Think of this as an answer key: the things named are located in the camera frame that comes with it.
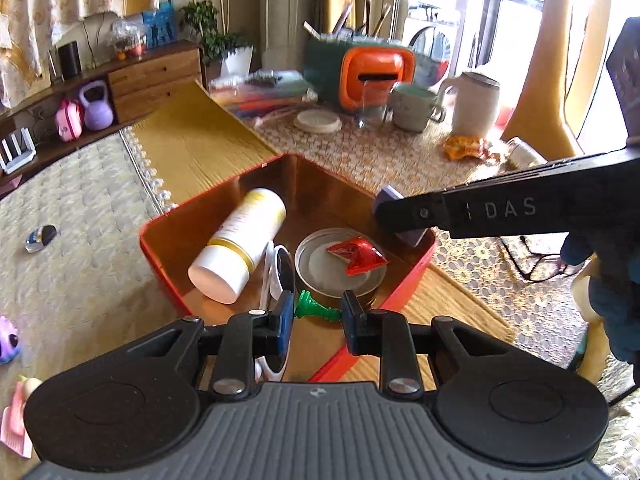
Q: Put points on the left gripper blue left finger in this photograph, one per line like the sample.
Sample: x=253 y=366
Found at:
x=284 y=313

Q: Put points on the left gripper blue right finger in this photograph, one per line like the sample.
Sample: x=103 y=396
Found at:
x=353 y=322

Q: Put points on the red snack packet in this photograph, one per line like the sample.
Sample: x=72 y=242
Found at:
x=359 y=255

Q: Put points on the white framed glasses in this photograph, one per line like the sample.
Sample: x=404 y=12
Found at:
x=278 y=277

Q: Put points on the white yellow cylindrical bottle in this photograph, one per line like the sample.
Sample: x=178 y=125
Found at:
x=224 y=266

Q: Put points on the blue gloved hand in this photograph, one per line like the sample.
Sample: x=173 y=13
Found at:
x=614 y=294

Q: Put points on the round metal tin lid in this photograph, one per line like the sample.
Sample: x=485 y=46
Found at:
x=324 y=274

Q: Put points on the orange metal storage box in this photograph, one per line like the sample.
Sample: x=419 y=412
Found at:
x=315 y=199

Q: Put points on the white lace table mat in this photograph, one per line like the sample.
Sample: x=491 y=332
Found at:
x=593 y=200

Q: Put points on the orange candy wrapper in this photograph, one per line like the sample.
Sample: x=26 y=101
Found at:
x=461 y=147

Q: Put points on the white round lid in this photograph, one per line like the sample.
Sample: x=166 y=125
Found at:
x=318 y=121

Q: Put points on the pale green mug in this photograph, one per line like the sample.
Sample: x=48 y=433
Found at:
x=413 y=107

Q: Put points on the clear drinking glass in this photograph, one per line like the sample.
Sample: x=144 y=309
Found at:
x=373 y=105

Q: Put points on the stack of colourful folders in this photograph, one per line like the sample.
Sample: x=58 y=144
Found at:
x=262 y=92

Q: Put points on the orange green tissue box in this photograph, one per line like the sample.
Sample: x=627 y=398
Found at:
x=337 y=69

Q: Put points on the garlic bulb toy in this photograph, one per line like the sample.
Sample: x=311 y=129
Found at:
x=29 y=385

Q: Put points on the small black silver gadget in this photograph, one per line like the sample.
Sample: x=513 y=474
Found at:
x=40 y=238

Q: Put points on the purple sheep toy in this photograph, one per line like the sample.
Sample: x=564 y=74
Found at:
x=10 y=346

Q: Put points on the pink tube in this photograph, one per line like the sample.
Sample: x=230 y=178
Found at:
x=19 y=404

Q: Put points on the purple kettlebell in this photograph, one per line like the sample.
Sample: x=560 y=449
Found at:
x=98 y=113

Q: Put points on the potted green plant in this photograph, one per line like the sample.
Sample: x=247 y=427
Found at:
x=209 y=20

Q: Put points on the wooden tv cabinet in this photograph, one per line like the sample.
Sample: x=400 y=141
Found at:
x=132 y=88

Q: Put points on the pink toy suitcase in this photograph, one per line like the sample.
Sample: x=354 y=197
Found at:
x=68 y=120

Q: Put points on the blue patterned bag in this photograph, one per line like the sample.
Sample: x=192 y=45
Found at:
x=161 y=26

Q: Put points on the black cylindrical speaker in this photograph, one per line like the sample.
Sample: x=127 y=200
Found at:
x=70 y=65

